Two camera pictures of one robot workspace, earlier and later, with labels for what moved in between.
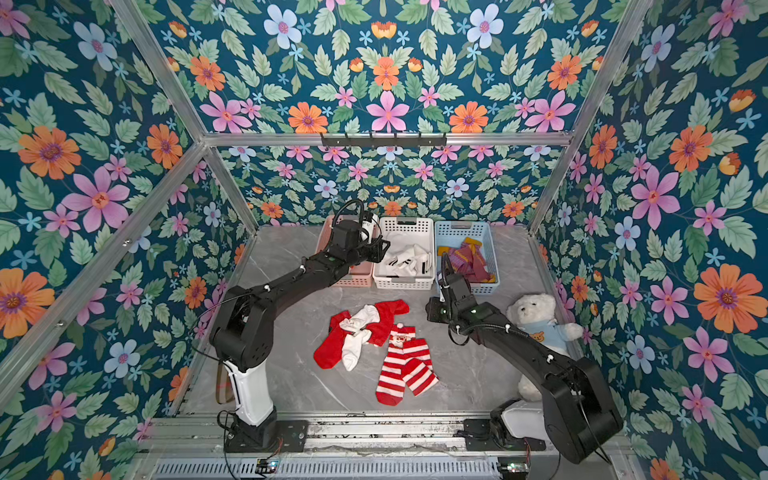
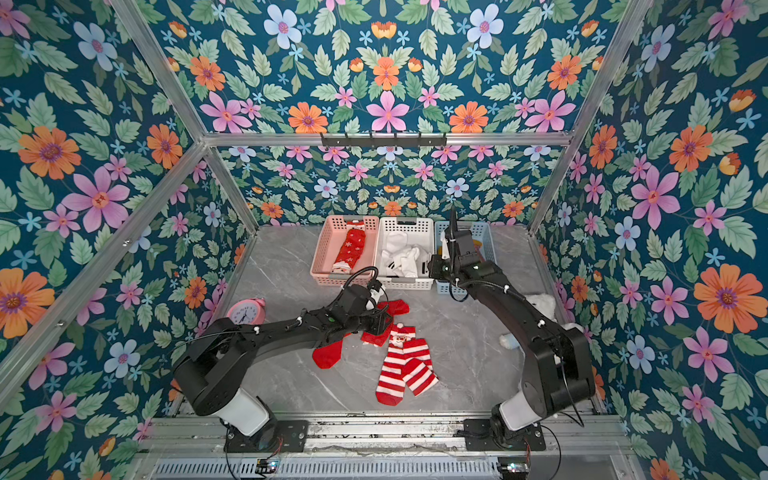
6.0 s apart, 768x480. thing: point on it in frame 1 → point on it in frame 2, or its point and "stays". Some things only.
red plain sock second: (330, 351) stays
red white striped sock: (417, 367) stays
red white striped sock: (391, 388) stays
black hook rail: (383, 142) stays
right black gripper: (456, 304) → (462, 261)
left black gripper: (375, 246) → (378, 325)
